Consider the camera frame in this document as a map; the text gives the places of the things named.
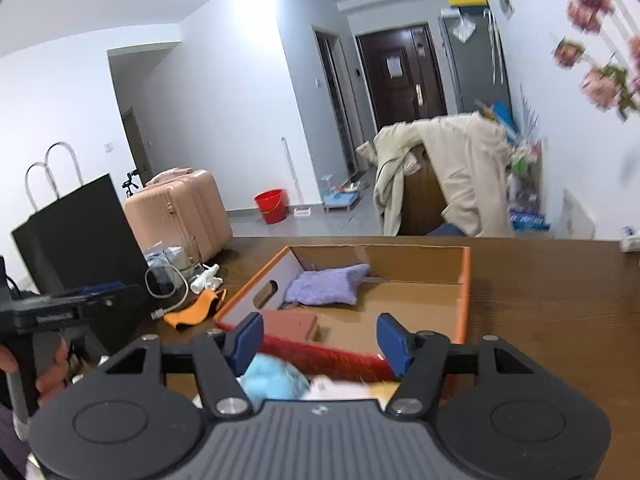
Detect white board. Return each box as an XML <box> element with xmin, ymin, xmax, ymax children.
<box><xmin>557</xmin><ymin>188</ymin><xmax>597</xmax><ymax>240</ymax></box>

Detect pink suitcase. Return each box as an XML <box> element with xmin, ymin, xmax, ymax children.
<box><xmin>145</xmin><ymin>167</ymin><xmax>234</xmax><ymax>257</ymax></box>
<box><xmin>124</xmin><ymin>176</ymin><xmax>217</xmax><ymax>267</ymax></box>

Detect clear plastic bag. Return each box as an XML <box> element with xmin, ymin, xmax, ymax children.
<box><xmin>451</xmin><ymin>12</ymin><xmax>477</xmax><ymax>44</ymax></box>

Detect orange face mask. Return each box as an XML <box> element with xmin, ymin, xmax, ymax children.
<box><xmin>163</xmin><ymin>287</ymin><xmax>229</xmax><ymax>331</ymax></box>

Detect person's left hand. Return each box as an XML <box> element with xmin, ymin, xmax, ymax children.
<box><xmin>35</xmin><ymin>337</ymin><xmax>73</xmax><ymax>406</ymax></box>

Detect small blue stool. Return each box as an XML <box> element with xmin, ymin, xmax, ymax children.
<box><xmin>322</xmin><ymin>175</ymin><xmax>362</xmax><ymax>214</ymax></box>

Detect purple knitted cloth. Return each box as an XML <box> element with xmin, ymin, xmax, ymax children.
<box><xmin>282</xmin><ymin>263</ymin><xmax>371</xmax><ymax>309</ymax></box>

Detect grey cabinet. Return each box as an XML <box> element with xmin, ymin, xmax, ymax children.
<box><xmin>439</xmin><ymin>7</ymin><xmax>512</xmax><ymax>117</ymax></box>

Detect pink artificial flowers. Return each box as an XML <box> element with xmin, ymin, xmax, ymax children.
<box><xmin>550</xmin><ymin>0</ymin><xmax>640</xmax><ymax>122</ymax></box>

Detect white cable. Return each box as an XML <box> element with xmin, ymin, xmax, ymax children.
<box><xmin>145</xmin><ymin>264</ymin><xmax>217</xmax><ymax>322</ymax></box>

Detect white cloth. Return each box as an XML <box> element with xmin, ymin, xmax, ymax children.
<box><xmin>304</xmin><ymin>376</ymin><xmax>397</xmax><ymax>402</ymax></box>

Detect white mop stick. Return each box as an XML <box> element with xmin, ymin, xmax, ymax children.
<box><xmin>281</xmin><ymin>136</ymin><xmax>301</xmax><ymax>211</ymax></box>

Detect red bucket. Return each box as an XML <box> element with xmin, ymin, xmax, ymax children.
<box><xmin>254</xmin><ymin>189</ymin><xmax>289</xmax><ymax>225</ymax></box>

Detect beige coat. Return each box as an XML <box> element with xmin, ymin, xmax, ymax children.
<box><xmin>372</xmin><ymin>112</ymin><xmax>514</xmax><ymax>239</ymax></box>

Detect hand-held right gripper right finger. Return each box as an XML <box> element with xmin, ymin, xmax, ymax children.
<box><xmin>376</xmin><ymin>312</ymin><xmax>538</xmax><ymax>418</ymax></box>

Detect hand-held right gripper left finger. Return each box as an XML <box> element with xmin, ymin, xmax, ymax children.
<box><xmin>102</xmin><ymin>312</ymin><xmax>264</xmax><ymax>418</ymax></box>

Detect brown cardboard box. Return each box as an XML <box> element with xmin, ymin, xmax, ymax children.
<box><xmin>400</xmin><ymin>147</ymin><xmax>452</xmax><ymax>236</ymax></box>

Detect black paper bag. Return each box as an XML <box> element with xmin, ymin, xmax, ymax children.
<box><xmin>11</xmin><ymin>142</ymin><xmax>161</xmax><ymax>356</ymax></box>

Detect blue flat box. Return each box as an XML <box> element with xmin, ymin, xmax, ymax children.
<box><xmin>509</xmin><ymin>210</ymin><xmax>549</xmax><ymax>234</ymax></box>

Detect orange cardboard box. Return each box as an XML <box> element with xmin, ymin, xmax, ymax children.
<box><xmin>214</xmin><ymin>245</ymin><xmax>472</xmax><ymax>393</ymax></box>

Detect white plastic bottle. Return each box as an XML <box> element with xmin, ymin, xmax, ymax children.
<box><xmin>190</xmin><ymin>262</ymin><xmax>221</xmax><ymax>294</ymax></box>

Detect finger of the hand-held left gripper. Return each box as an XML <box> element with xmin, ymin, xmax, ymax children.
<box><xmin>52</xmin><ymin>282</ymin><xmax>142</xmax><ymax>311</ymax></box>

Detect light blue cloth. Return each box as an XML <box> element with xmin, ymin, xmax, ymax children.
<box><xmin>239</xmin><ymin>354</ymin><xmax>312</xmax><ymax>407</ymax></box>

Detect blue folder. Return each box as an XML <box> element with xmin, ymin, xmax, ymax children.
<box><xmin>491</xmin><ymin>102</ymin><xmax>517</xmax><ymax>137</ymax></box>

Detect dark brown door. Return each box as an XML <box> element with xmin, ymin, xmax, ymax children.
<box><xmin>356</xmin><ymin>24</ymin><xmax>448</xmax><ymax>133</ymax></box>

